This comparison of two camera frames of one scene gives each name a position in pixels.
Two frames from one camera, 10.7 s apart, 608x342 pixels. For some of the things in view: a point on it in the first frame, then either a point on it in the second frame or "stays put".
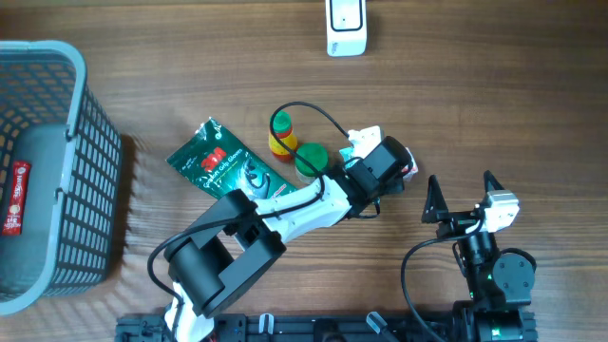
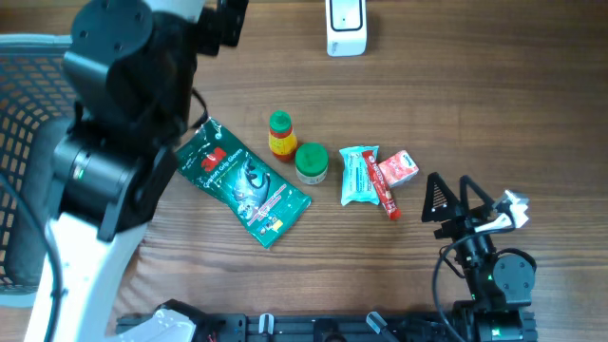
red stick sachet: x=17 y=199 -> x=387 y=197
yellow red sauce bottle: x=282 y=126 stays put
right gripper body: x=456 y=223 stays put
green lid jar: x=315 y=154 stays put
